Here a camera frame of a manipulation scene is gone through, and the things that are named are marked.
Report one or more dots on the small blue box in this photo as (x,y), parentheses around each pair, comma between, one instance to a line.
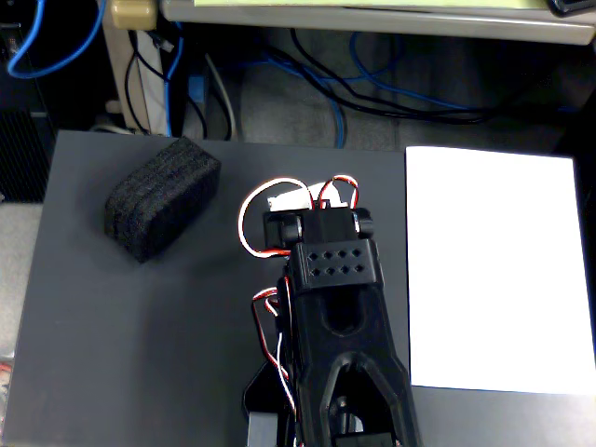
(196,88)

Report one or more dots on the black object on desk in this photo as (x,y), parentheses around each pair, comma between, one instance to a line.
(570,5)

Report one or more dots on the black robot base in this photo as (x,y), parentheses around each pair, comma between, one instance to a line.
(261,391)

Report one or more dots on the dark grey board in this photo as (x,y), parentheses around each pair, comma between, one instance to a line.
(139,335)

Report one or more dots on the beige plastic cap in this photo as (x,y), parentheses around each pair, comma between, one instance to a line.
(132,14)

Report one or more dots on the beige desk edge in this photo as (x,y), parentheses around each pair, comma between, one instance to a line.
(372,21)

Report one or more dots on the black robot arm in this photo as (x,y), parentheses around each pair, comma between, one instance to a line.
(344,354)

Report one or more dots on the black foam cube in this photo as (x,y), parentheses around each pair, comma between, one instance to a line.
(163,200)

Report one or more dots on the grey table clamp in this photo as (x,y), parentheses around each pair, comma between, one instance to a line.
(261,430)

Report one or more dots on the beige table leg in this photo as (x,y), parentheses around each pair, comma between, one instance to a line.
(116,70)

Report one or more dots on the white paper sheet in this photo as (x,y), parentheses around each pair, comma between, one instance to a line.
(489,279)

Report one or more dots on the black computer tower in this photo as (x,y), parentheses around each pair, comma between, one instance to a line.
(23,153)

